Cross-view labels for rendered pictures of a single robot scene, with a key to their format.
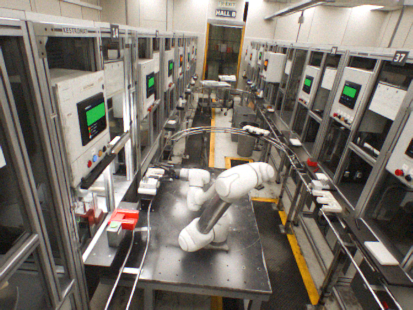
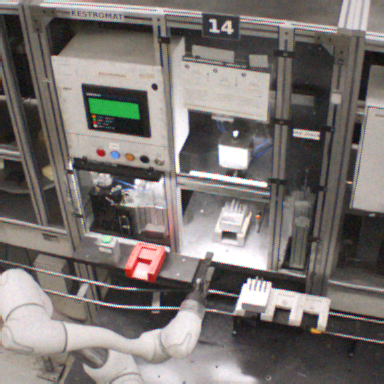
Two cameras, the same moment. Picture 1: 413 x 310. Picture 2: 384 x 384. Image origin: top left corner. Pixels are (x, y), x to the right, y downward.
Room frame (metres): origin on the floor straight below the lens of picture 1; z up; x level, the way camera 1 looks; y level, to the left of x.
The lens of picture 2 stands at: (1.95, -1.23, 2.95)
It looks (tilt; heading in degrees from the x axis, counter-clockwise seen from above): 42 degrees down; 107
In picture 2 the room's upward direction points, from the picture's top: 3 degrees counter-clockwise
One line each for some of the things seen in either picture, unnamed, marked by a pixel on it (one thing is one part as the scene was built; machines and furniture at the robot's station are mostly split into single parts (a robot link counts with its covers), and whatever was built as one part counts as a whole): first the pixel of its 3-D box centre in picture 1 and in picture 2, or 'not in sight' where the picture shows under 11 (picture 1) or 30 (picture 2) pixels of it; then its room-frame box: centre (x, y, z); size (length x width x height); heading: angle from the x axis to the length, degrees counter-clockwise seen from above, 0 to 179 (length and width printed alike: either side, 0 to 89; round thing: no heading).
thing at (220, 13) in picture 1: (225, 13); not in sight; (9.76, -0.41, 2.82); 0.75 x 0.04 x 0.25; 89
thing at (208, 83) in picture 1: (214, 96); not in sight; (7.13, -0.22, 0.48); 0.88 x 0.56 x 0.96; 107
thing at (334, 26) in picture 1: (305, 57); not in sight; (9.76, -3.48, 1.65); 4.64 x 0.08 x 3.30; 89
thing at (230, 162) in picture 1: (241, 170); not in sight; (3.72, -0.72, 0.01); 1.00 x 0.55 x 0.01; 179
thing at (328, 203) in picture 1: (322, 198); not in sight; (1.80, -1.10, 0.84); 0.37 x 0.14 x 0.10; 179
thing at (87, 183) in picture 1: (99, 167); (116, 168); (1.11, 0.53, 1.37); 0.36 x 0.04 x 0.04; 179
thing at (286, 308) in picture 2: (152, 182); (283, 310); (1.81, 0.40, 0.84); 0.36 x 0.14 x 0.10; 179
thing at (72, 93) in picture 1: (66, 122); (122, 98); (1.11, 0.66, 1.60); 0.42 x 0.29 x 0.46; 179
